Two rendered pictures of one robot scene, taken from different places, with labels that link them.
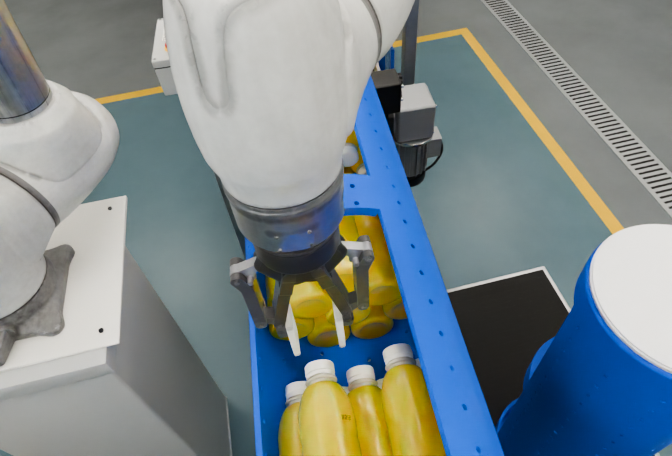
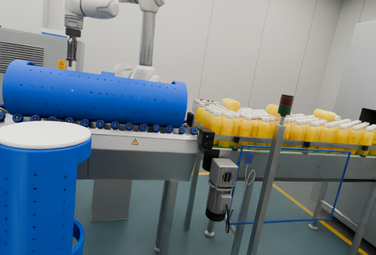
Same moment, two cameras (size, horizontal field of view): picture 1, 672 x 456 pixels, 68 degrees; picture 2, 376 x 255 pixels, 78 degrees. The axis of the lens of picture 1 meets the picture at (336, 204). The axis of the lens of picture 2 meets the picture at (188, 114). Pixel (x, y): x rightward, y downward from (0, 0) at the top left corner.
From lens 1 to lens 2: 156 cm
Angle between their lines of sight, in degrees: 74
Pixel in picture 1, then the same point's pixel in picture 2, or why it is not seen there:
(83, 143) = (141, 76)
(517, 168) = not seen: outside the picture
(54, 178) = (133, 76)
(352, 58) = not seen: outside the picture
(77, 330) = not seen: hidden behind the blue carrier
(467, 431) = (34, 69)
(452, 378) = (47, 71)
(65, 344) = not seen: hidden behind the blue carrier
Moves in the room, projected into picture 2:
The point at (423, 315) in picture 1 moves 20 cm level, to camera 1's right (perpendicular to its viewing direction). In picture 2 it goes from (65, 71) to (50, 73)
